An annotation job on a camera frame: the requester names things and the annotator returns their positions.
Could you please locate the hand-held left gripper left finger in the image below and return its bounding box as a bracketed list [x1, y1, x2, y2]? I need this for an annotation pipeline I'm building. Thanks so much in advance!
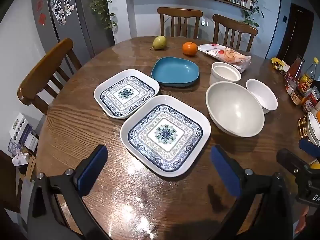
[27, 144, 108, 240]

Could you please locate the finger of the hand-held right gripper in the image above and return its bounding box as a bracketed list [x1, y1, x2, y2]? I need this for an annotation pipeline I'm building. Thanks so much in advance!
[298, 138, 320, 158]
[276, 148, 311, 178]

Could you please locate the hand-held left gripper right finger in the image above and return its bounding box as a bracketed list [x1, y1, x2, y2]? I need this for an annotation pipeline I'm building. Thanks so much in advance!
[210, 145, 294, 240]

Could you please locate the large white bowl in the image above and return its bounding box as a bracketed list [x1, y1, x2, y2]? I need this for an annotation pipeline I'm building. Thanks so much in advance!
[205, 81, 265, 138]

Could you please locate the small white bowl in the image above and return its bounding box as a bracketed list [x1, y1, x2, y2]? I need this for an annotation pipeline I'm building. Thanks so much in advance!
[246, 79, 279, 115]

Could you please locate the large patterned square plate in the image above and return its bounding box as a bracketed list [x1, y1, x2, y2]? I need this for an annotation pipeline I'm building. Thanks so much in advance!
[120, 95, 212, 178]

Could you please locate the small patterned square plate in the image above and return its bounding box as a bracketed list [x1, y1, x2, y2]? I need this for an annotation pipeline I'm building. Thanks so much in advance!
[93, 69, 160, 120]

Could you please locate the white ceramic pot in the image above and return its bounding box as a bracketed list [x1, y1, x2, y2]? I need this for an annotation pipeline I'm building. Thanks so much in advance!
[209, 62, 242, 86]

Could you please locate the blue square plate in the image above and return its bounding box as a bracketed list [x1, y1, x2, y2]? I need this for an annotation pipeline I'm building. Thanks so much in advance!
[151, 56, 200, 88]

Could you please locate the wooden bead trivet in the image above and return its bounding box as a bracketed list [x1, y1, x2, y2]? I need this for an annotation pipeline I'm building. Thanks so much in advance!
[297, 116, 320, 146]

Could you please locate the red lid sauce jar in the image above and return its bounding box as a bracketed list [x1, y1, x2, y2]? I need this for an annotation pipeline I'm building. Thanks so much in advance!
[302, 92, 320, 113]

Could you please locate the dark lid sauce jar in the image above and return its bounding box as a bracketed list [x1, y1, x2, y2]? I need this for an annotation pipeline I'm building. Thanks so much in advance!
[291, 89, 305, 105]

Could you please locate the yellow cap sauce bottle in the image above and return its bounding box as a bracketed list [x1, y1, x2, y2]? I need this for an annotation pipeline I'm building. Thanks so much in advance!
[297, 57, 320, 93]

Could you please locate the red sauce bottle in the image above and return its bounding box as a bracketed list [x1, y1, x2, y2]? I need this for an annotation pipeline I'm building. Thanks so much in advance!
[284, 54, 305, 83]

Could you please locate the white cardboard box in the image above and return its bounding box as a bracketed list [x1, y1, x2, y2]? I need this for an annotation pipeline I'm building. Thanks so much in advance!
[9, 112, 33, 141]

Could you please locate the yellow snack packet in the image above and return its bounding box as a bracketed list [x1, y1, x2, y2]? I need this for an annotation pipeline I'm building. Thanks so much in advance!
[271, 57, 292, 75]

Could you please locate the dark wooden door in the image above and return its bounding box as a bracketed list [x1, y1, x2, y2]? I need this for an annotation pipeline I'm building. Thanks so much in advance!
[276, 2, 314, 65]

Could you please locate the wooden chair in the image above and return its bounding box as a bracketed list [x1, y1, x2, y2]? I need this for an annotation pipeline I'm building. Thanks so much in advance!
[157, 7, 203, 38]
[17, 38, 83, 115]
[212, 14, 258, 52]

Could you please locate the white snack bag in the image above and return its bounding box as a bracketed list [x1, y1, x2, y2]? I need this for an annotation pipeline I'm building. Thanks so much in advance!
[197, 43, 252, 72]

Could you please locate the orange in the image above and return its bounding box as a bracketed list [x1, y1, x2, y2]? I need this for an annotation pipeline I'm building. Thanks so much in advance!
[182, 41, 198, 56]

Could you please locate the grey refrigerator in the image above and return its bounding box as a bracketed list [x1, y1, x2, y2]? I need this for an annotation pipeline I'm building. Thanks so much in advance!
[31, 0, 115, 75]

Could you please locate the hanging green vine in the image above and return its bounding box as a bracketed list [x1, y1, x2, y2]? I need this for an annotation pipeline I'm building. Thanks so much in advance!
[84, 0, 118, 30]
[241, 0, 264, 28]

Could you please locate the green pear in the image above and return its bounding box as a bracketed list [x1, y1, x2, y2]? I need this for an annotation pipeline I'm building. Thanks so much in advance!
[150, 35, 167, 51]

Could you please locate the group of fridge photo magnets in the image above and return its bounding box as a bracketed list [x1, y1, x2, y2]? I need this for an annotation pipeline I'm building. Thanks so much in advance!
[50, 0, 75, 26]

